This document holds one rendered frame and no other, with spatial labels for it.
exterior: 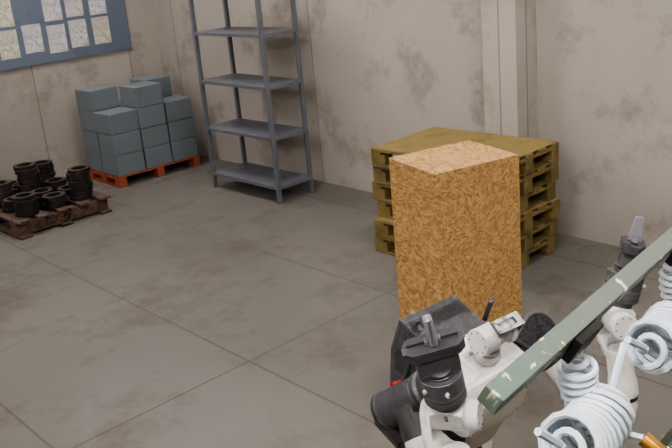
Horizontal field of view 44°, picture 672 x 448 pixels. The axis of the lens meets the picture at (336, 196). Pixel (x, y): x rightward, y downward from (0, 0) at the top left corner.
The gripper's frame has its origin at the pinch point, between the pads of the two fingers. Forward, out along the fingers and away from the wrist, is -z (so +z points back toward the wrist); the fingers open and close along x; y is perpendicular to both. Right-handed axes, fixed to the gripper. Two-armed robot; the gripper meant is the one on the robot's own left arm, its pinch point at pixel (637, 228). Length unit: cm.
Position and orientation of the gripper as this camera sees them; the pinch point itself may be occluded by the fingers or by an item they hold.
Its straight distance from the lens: 212.3
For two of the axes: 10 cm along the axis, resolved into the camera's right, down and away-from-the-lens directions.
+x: -3.0, 1.3, -9.4
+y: -9.4, -2.2, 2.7
